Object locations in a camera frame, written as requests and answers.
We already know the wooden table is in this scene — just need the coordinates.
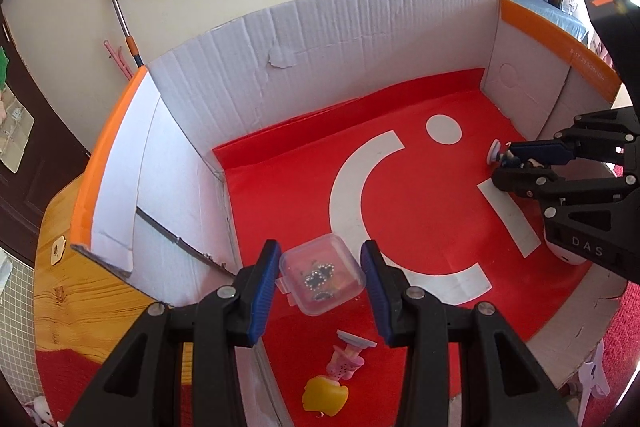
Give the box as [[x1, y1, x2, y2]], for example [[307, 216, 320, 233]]
[[32, 174, 196, 365]]

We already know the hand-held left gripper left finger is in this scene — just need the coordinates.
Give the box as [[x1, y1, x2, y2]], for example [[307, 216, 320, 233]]
[[64, 239, 282, 427]]

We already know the small clear plastic box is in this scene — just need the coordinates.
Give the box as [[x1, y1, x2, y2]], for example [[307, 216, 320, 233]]
[[276, 234, 367, 317]]

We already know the white and orange cardboard box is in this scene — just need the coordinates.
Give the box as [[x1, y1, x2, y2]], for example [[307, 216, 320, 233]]
[[70, 0, 628, 427]]

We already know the white plush toy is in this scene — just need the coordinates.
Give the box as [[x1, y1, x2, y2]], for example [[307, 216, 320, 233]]
[[22, 396, 57, 427]]

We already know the dark wooden door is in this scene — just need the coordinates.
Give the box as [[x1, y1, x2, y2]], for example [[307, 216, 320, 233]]
[[0, 2, 92, 260]]

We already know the white plastic clip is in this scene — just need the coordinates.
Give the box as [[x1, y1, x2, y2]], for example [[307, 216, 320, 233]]
[[575, 341, 612, 412]]

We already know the white round device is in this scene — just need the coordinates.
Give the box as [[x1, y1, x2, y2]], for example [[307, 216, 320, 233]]
[[542, 227, 586, 266]]

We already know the red blanket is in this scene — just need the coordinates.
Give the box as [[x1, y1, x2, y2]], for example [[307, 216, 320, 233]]
[[34, 279, 640, 427]]

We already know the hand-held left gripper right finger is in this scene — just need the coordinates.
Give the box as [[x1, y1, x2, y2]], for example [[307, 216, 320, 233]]
[[360, 239, 578, 427]]

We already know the yellow toy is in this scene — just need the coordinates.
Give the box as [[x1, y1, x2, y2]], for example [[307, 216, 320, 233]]
[[301, 375, 349, 417]]

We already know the pink toy figure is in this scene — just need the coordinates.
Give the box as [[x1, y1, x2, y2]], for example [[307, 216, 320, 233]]
[[325, 329, 377, 382]]

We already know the hanging fabric organizer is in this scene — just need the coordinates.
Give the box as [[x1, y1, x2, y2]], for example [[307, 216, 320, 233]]
[[0, 48, 36, 174]]

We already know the small figure with suction cup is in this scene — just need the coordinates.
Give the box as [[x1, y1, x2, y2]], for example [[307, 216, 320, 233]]
[[487, 139, 538, 171]]

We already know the pink clothes hanger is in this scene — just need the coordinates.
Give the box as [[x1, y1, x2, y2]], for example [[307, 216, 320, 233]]
[[103, 39, 135, 82]]

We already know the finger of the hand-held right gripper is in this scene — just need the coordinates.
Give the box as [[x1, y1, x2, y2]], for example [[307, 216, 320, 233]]
[[507, 108, 640, 175], [491, 167, 640, 214]]

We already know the mop handle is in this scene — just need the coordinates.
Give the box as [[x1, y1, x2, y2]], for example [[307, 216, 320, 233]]
[[103, 0, 146, 68]]

